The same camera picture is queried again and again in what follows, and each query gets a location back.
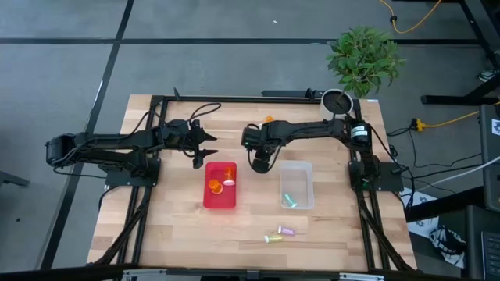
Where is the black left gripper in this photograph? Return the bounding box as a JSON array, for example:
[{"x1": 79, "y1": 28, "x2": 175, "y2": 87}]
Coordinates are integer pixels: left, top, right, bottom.
[{"x1": 160, "y1": 119, "x2": 219, "y2": 169}]

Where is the clear plastic bin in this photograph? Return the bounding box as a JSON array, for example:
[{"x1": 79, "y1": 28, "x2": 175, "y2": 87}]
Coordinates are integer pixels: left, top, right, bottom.
[{"x1": 279, "y1": 160, "x2": 316, "y2": 210}]

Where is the pink translucent plastic bin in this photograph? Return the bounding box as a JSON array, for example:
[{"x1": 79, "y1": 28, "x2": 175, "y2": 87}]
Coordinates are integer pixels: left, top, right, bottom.
[{"x1": 202, "y1": 162, "x2": 238, "y2": 210}]

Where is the white plant pot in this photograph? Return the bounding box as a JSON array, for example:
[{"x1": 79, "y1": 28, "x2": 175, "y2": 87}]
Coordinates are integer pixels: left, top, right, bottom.
[{"x1": 320, "y1": 88, "x2": 355, "y2": 120}]

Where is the green potted plant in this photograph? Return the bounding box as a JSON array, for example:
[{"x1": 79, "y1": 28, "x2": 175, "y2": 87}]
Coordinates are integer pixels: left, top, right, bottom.
[{"x1": 326, "y1": 25, "x2": 407, "y2": 98}]

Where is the white paper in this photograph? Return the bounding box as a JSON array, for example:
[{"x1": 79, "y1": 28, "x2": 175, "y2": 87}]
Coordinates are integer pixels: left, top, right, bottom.
[{"x1": 400, "y1": 187, "x2": 441, "y2": 239}]

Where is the grey furniture leg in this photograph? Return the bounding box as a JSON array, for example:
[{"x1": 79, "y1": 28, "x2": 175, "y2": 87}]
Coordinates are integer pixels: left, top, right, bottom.
[{"x1": 0, "y1": 169, "x2": 30, "y2": 187}]

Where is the black desk stand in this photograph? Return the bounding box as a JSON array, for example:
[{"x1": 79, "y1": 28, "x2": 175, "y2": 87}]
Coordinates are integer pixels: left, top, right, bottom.
[{"x1": 420, "y1": 0, "x2": 500, "y2": 106}]

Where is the black and white bag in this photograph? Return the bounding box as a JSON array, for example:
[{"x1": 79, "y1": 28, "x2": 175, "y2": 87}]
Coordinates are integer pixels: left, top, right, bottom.
[{"x1": 428, "y1": 225, "x2": 466, "y2": 269}]

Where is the black computer case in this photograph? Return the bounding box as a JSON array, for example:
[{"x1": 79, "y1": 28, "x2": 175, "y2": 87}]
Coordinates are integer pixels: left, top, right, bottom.
[{"x1": 479, "y1": 104, "x2": 500, "y2": 214}]

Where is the black keyboard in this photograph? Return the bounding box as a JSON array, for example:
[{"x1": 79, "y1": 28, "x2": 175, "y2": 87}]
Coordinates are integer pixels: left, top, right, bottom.
[{"x1": 480, "y1": 230, "x2": 500, "y2": 280}]

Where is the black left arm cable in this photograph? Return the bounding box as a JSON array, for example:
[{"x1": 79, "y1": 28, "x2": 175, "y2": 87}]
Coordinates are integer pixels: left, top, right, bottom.
[{"x1": 187, "y1": 101, "x2": 223, "y2": 123}]

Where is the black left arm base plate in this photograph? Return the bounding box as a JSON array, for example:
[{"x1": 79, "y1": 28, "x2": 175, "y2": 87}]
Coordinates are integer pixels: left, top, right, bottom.
[{"x1": 104, "y1": 157, "x2": 162, "y2": 187}]

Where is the silver camera mount bar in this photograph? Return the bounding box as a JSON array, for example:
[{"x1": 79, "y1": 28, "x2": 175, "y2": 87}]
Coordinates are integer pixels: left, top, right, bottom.
[{"x1": 120, "y1": 267, "x2": 386, "y2": 281}]

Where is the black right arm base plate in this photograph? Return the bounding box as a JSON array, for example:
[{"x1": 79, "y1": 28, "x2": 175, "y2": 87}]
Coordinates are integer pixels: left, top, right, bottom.
[{"x1": 348, "y1": 160, "x2": 405, "y2": 193}]

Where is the yellow cable with plug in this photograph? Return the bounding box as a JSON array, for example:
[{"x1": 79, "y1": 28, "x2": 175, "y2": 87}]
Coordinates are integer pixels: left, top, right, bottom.
[{"x1": 412, "y1": 100, "x2": 500, "y2": 133}]

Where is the yellow extension cable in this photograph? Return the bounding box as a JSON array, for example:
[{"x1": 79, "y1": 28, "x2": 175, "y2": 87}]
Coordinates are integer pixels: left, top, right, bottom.
[{"x1": 377, "y1": 0, "x2": 443, "y2": 35}]

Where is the white cable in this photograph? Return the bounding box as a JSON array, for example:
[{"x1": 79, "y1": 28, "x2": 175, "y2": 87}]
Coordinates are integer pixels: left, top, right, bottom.
[{"x1": 427, "y1": 155, "x2": 500, "y2": 188}]

